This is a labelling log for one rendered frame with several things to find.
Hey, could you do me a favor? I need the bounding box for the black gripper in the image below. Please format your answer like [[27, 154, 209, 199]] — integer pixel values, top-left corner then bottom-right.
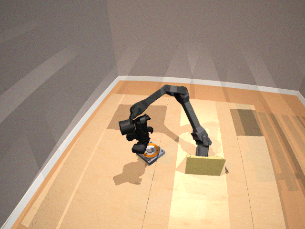
[[132, 126, 153, 154]]

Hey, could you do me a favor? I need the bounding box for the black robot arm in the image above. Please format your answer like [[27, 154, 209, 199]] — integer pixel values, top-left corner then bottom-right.
[[118, 84, 212, 157]]

